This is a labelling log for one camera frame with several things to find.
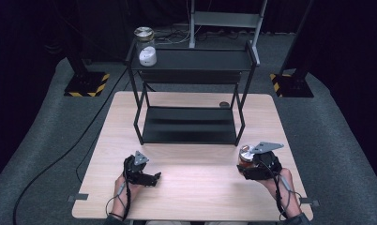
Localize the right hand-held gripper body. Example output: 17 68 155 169
250 142 284 181

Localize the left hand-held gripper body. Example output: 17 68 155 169
123 150 150 186

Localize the glass jar with orange contents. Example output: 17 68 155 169
237 144 257 170

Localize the glass jar with white contents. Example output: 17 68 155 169
133 26 158 68

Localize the black metal two-tier shelf rack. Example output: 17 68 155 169
125 38 261 147

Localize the person's left hand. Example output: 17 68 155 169
113 174 141 204

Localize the person's right hand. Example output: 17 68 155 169
263 168 298 201

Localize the grey tape strip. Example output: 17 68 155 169
67 193 89 203
300 198 321 207

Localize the black stand with striped base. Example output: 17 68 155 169
269 0 316 98
63 46 111 98

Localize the grey metal stand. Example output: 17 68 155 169
188 0 269 51

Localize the left hand-held gripper cable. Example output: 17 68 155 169
105 158 132 222

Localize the hand-held gripper cable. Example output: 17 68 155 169
105 158 132 222
261 160 304 220

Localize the right hand-held gripper cable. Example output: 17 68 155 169
261 160 304 220

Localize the thin black floor cable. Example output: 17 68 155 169
75 130 101 184

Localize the thick black floor cable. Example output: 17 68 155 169
12 67 129 225

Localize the bundle of floor cables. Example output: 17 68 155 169
153 27 241 49

